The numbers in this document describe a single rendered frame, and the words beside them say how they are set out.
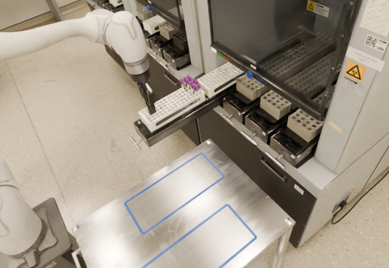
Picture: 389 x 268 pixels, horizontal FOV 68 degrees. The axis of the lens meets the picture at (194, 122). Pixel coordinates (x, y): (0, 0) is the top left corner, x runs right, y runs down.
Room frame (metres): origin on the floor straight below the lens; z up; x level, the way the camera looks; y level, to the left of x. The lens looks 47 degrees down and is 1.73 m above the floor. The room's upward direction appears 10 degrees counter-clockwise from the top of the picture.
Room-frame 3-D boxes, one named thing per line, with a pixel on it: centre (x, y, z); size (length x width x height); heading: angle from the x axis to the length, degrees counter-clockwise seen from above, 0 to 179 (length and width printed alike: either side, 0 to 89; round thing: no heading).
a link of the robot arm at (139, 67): (0.91, 0.17, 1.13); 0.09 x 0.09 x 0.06
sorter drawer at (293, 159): (0.80, -0.61, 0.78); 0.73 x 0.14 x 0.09; 118
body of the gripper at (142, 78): (0.91, 0.17, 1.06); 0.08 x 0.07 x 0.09; 28
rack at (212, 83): (1.10, -0.20, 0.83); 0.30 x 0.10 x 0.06; 118
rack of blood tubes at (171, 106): (0.95, 0.08, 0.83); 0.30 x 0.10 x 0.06; 118
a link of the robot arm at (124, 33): (0.92, 0.18, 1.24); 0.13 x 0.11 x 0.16; 34
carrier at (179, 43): (1.45, 0.00, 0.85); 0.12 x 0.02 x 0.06; 28
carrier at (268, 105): (0.83, -0.33, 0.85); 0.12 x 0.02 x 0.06; 27
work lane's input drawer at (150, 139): (1.02, -0.04, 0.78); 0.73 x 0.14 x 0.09; 118
